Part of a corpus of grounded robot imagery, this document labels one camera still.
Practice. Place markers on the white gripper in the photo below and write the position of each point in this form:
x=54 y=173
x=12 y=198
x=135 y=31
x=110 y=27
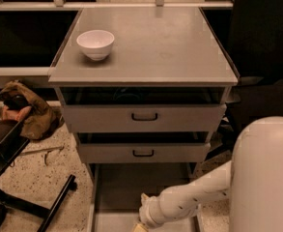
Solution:
x=146 y=213

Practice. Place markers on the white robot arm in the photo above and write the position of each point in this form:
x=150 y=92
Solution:
x=252 y=181

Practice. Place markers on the grey bottom drawer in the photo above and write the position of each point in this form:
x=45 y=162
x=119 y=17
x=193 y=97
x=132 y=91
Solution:
x=117 y=190

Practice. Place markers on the grey drawer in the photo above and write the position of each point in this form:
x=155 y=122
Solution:
x=87 y=117
x=141 y=147
x=117 y=190

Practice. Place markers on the grey middle drawer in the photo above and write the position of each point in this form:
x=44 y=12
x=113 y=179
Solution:
x=141 y=147

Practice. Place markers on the dark bowl in top drawer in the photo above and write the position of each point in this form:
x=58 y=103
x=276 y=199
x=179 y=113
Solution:
x=126 y=94

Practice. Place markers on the grey top drawer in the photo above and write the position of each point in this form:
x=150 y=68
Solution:
x=87 y=117

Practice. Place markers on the grey drawer cabinet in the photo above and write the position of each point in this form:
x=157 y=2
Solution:
x=142 y=91

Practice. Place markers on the metal tool on floor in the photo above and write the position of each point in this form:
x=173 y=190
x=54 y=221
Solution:
x=46 y=151

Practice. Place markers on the brown bag on floor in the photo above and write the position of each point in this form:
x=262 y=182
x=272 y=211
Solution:
x=39 y=120

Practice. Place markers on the white ceramic bowl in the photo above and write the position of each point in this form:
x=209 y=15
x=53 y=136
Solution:
x=96 y=44

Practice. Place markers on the black office chair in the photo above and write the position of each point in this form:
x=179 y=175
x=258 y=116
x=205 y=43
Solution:
x=252 y=34

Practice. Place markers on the black middle drawer handle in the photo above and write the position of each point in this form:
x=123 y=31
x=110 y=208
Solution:
x=143 y=154

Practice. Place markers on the black drawer handle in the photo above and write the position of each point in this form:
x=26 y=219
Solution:
x=143 y=154
x=143 y=118

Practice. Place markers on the black top drawer handle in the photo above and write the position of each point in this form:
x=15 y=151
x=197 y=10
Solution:
x=143 y=118

